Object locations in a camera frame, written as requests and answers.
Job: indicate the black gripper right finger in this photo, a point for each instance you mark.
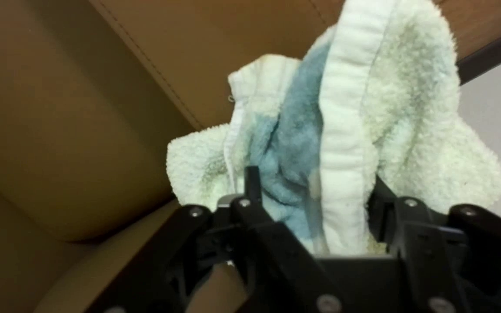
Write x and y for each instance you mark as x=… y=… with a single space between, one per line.
x=435 y=243

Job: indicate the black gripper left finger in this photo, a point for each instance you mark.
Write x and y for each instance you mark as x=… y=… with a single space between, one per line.
x=250 y=248

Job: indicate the white and blue towel cloth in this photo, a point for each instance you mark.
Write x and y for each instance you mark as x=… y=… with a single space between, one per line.
x=377 y=114

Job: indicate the brown sofa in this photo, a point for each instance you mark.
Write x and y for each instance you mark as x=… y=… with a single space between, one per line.
x=76 y=114

